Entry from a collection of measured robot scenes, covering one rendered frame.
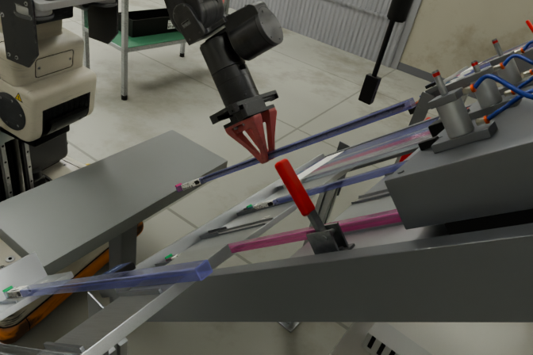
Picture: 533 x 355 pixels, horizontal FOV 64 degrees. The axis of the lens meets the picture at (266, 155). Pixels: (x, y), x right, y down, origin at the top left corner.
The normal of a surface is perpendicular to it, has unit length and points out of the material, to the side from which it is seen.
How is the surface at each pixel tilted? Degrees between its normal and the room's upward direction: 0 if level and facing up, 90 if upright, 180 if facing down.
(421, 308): 90
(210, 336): 0
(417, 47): 90
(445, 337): 0
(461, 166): 90
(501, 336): 0
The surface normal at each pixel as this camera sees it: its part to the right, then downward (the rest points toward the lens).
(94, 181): 0.18, -0.83
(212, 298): -0.62, 0.32
